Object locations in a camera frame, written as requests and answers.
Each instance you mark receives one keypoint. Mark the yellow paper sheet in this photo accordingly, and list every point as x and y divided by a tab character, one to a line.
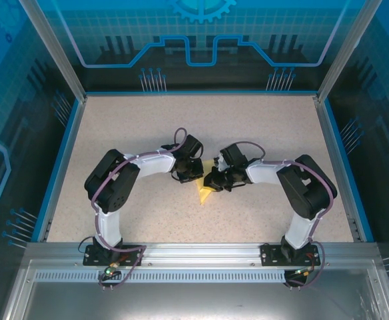
202	196

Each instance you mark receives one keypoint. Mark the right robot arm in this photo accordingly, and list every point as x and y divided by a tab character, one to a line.
307	190

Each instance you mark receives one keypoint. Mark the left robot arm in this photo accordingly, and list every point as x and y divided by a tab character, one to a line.
114	180

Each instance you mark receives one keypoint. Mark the shiny metal sheet panel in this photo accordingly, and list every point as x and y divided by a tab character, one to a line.
194	300

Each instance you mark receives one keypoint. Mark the small lit connector plug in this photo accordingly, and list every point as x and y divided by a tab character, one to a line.
303	271
109	270

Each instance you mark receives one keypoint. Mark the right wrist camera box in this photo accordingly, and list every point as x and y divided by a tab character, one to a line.
220	163

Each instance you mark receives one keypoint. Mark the aluminium mounting rail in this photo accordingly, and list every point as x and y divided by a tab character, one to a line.
201	255

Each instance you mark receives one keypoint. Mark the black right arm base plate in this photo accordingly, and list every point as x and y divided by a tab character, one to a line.
270	256

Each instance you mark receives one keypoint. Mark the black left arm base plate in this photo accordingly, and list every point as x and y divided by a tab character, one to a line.
93	258

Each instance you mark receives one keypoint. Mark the blue aluminium table border frame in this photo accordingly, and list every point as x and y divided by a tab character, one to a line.
52	186

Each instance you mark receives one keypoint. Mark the aluminium enclosure post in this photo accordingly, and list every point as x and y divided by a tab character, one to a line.
58	56
347	50

